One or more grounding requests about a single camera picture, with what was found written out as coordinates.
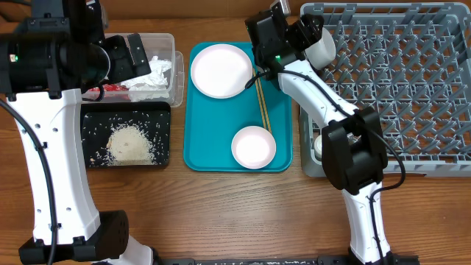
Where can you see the teal plastic tray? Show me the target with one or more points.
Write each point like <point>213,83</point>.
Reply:
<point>211,124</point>

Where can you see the red foil snack wrapper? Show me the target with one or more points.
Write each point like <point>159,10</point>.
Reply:
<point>113,93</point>

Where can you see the pink round plate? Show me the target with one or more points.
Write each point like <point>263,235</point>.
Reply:
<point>221,71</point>

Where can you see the pink bowl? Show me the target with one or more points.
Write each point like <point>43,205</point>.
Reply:
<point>253,147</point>

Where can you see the grey dish rack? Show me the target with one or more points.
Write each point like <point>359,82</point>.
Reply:
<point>410,62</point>

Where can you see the pale green cup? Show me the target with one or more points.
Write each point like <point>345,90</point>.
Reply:
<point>318,147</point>

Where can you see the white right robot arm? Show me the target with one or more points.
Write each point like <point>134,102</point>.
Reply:
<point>352,154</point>

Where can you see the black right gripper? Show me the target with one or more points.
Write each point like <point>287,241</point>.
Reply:
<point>309,31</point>

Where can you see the grey-green bowl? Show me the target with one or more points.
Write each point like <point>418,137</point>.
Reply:
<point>323,52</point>

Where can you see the clear plastic bin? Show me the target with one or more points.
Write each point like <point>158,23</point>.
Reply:
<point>163,46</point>

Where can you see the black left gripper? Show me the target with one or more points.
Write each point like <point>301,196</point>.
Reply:
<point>126,70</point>

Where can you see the white tissue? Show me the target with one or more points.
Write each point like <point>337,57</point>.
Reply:
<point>150,86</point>

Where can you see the cooked rice pile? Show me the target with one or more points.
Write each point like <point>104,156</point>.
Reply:
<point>129,145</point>

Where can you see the black tray bin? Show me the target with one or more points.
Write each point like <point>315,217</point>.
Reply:
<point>125,110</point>

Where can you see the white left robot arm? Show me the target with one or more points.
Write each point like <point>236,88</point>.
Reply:
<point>47,65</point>

